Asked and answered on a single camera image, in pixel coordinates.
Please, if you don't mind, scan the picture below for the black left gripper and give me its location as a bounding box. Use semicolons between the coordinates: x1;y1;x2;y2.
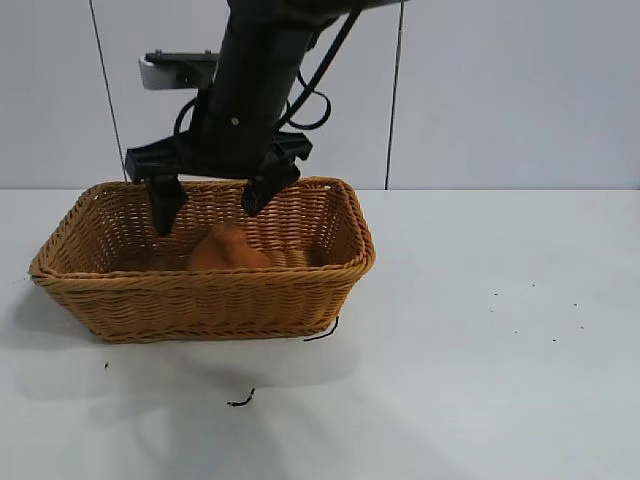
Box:
124;91;314;239

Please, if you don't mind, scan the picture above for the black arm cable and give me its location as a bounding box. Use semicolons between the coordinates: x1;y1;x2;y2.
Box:
280;3;364;132

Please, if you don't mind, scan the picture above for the orange bread roll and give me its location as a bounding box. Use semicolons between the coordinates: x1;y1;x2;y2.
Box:
188;221;274;273

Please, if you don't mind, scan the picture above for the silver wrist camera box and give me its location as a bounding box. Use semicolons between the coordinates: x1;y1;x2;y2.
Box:
138;48;219;93

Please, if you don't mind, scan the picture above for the brown woven wicker basket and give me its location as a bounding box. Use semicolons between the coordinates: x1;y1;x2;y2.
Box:
28;175;377;345

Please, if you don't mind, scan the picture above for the black camera cable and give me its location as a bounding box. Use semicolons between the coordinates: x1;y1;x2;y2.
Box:
173;96;200;137

